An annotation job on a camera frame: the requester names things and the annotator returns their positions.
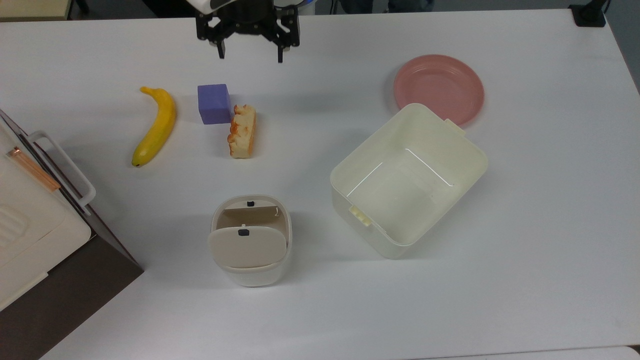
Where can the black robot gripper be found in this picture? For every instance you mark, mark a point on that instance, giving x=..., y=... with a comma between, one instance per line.
x=247, y=17

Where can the small cream trash can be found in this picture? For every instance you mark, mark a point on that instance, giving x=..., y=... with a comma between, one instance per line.
x=249, y=242

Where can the purple cube block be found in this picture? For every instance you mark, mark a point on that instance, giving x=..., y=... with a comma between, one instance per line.
x=214, y=103

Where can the toasted bread piece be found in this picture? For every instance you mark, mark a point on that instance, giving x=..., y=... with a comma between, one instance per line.
x=243, y=132

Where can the yellow banana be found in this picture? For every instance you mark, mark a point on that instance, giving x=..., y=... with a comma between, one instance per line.
x=159, y=127

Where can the pink plastic plate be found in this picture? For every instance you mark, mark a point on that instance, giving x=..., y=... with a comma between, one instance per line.
x=439, y=87

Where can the wooden furniture piece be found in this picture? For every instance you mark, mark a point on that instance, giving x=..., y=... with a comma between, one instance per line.
x=32, y=7

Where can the cream plastic storage bin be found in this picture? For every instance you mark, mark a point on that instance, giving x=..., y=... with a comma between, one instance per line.
x=407, y=185

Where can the cream toaster oven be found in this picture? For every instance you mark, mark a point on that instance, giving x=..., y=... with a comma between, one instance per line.
x=30, y=235

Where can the black table clamp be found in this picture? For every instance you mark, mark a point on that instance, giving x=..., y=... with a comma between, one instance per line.
x=590, y=14

